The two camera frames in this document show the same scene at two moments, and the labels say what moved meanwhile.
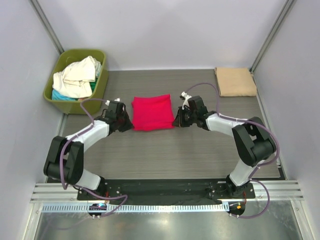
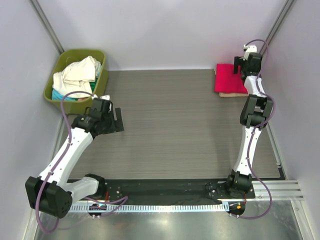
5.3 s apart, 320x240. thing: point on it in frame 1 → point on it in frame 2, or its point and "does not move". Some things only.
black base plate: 163,191 does not move
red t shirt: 152,112 → 226,81
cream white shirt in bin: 75,80 does not move
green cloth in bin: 93,84 does not move
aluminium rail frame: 284,190 does not move
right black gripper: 180,121 → 238,60
